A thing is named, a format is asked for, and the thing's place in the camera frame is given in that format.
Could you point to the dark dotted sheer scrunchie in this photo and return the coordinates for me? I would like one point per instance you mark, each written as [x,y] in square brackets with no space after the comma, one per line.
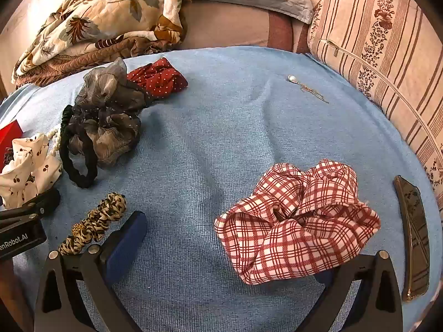
[110,135]

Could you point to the black scrunchie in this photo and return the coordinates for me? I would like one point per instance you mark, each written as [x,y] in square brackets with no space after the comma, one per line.
[78,166]

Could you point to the red plaid scrunchie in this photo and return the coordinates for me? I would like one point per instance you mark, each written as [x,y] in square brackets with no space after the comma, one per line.
[297,221]

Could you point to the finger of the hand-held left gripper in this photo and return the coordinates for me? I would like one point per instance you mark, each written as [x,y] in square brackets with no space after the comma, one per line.
[46,202]

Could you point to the blue towel cloth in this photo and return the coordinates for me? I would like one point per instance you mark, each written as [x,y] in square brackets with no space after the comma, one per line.
[207,128]

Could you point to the leopard print scrunchie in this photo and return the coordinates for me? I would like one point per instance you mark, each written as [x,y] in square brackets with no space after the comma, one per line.
[98,219]

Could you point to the floral leaf print quilt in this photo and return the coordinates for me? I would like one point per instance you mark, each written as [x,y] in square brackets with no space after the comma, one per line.
[114,17]

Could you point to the red box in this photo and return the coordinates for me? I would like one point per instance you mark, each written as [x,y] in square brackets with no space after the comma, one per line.
[9,135]

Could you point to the striped floral pillow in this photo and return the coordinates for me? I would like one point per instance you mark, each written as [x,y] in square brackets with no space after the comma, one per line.
[373,41]

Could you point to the white cherry print scrunchie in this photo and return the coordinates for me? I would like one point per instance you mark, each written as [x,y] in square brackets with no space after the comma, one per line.
[26,173]

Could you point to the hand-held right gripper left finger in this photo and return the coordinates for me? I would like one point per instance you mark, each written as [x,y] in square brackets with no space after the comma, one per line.
[128,242]

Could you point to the pink brown bed sheet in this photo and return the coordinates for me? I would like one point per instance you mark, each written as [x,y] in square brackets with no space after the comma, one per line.
[225,24]

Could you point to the red polka dot scrunchie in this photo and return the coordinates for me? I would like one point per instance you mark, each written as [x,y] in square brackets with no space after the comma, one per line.
[162,77]

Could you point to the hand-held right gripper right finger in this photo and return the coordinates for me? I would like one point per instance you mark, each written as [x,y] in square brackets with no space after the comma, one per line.
[341,290]

